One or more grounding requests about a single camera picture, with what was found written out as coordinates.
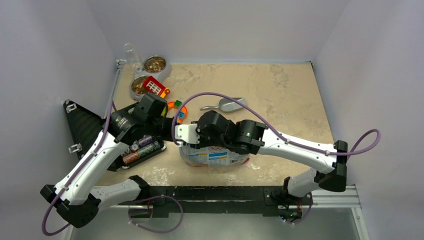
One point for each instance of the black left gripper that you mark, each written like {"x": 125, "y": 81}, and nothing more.
{"x": 168, "y": 136}

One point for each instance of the colourful pet food bag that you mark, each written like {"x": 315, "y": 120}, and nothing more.
{"x": 212, "y": 156}

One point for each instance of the silver metal scoop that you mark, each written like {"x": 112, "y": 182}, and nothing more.
{"x": 224, "y": 106}

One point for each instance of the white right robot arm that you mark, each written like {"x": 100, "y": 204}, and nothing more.
{"x": 327, "y": 171}

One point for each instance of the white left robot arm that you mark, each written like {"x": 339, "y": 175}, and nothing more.
{"x": 76, "y": 198}

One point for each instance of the grey double pet bowl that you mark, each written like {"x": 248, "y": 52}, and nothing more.
{"x": 156, "y": 66}

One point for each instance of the black poker chip case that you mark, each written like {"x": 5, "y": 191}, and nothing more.
{"x": 85, "y": 126}

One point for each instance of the clear water bottle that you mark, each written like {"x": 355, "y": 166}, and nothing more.
{"x": 133, "y": 58}

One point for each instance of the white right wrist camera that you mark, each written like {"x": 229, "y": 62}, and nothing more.
{"x": 186, "y": 133}

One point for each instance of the red toy block frame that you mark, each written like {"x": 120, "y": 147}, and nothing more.
{"x": 152, "y": 85}

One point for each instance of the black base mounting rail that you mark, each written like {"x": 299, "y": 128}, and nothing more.
{"x": 174, "y": 206}

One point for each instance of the aluminium frame rail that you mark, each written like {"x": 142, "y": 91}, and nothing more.
{"x": 338, "y": 197}

